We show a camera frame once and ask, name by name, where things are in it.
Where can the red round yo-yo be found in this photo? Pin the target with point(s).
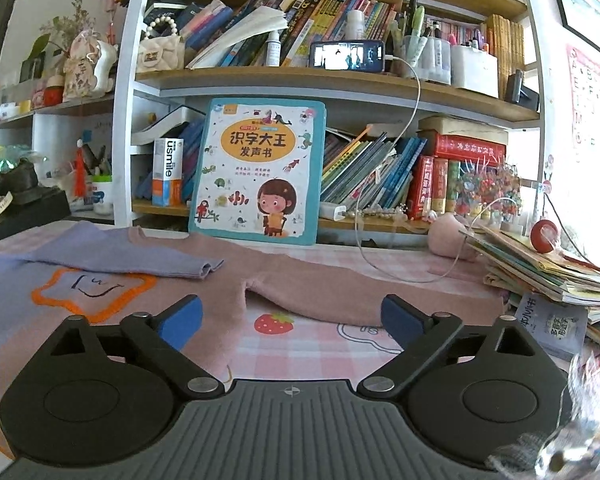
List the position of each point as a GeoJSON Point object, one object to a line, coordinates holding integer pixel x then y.
{"type": "Point", "coordinates": [544, 236]}

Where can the white usmile box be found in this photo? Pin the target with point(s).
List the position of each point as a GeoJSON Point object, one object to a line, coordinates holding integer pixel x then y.
{"type": "Point", "coordinates": [166, 178]}

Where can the pink plush toy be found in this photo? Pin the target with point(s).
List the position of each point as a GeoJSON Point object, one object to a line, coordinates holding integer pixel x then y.
{"type": "Point", "coordinates": [446, 238]}

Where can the leaning row of blue books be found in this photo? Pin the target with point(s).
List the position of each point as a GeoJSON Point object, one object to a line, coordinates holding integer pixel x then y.
{"type": "Point", "coordinates": [370, 170]}

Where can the white pen cup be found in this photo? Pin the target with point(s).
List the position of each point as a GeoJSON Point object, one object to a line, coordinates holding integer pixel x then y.
{"type": "Point", "coordinates": [102, 195]}

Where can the red tassel ornament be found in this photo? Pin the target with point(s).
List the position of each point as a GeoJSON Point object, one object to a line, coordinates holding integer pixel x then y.
{"type": "Point", "coordinates": [79, 172]}

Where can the teal children's picture book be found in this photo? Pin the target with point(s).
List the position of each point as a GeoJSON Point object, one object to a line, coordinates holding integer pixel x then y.
{"type": "Point", "coordinates": [259, 170]}

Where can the lucky cat figurine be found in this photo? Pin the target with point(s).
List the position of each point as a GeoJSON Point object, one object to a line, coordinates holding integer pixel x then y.
{"type": "Point", "coordinates": [88, 68]}

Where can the smartphone with lit screen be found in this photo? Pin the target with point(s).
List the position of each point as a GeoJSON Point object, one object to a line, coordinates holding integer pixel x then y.
{"type": "Point", "coordinates": [364, 56]}

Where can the stack of books on table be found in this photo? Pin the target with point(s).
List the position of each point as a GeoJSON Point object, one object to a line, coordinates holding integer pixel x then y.
{"type": "Point", "coordinates": [556, 296]}

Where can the white power adapter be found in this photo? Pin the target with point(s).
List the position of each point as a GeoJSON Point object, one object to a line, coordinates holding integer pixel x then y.
{"type": "Point", "coordinates": [332, 212]}

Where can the pink and lilac sweater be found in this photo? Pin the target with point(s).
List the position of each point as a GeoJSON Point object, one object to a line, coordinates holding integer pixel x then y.
{"type": "Point", "coordinates": [268, 311]}

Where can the white storage box on shelf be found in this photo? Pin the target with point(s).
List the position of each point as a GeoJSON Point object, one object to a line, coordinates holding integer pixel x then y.
{"type": "Point", "coordinates": [474, 70]}

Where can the white bookshelf frame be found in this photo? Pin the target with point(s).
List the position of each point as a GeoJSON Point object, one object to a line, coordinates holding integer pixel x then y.
{"type": "Point", "coordinates": [351, 100]}

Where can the iridescent wrapped bundle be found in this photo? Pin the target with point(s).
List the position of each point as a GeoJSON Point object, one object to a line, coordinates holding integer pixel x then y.
{"type": "Point", "coordinates": [11, 155]}

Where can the white quilted pearl handbag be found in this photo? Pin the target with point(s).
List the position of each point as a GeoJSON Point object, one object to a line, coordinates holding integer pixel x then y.
{"type": "Point", "coordinates": [162, 48]}

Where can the colourful bead bouquet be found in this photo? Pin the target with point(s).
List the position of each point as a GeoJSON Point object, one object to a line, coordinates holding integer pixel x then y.
{"type": "Point", "coordinates": [494, 188]}

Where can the upper shelf book row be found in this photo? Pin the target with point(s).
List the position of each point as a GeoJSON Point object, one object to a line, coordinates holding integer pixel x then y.
{"type": "Point", "coordinates": [283, 32]}

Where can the black case on left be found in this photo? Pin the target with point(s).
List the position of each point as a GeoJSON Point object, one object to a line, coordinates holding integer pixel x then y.
{"type": "Point", "coordinates": [50, 207]}

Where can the red dictionary books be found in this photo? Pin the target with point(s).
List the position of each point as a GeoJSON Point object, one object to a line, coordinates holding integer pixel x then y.
{"type": "Point", "coordinates": [447, 172]}

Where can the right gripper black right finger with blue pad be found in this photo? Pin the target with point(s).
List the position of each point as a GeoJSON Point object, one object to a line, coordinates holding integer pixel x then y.
{"type": "Point", "coordinates": [467, 390]}

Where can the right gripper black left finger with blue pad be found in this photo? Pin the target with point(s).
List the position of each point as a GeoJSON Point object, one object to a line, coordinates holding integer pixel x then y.
{"type": "Point", "coordinates": [93, 395]}

